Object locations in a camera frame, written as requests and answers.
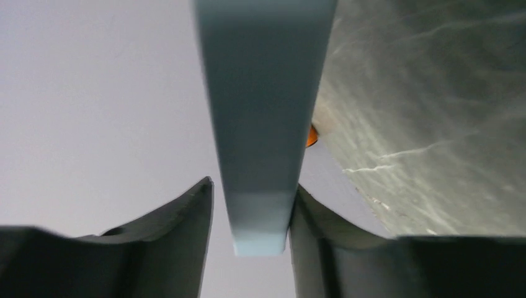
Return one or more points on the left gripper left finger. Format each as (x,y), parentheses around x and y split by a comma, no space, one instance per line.
(161,254)

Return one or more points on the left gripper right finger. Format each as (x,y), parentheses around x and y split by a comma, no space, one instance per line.
(332,257)

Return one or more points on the light blue power strip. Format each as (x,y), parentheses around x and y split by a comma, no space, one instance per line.
(263,62)

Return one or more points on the orange handled screwdriver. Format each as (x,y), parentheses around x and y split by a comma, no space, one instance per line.
(312,137)

